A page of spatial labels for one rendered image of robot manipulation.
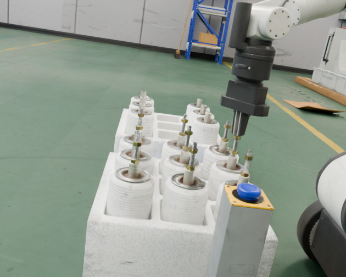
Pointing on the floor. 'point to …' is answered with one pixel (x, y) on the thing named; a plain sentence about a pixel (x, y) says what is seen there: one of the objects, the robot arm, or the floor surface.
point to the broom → (182, 35)
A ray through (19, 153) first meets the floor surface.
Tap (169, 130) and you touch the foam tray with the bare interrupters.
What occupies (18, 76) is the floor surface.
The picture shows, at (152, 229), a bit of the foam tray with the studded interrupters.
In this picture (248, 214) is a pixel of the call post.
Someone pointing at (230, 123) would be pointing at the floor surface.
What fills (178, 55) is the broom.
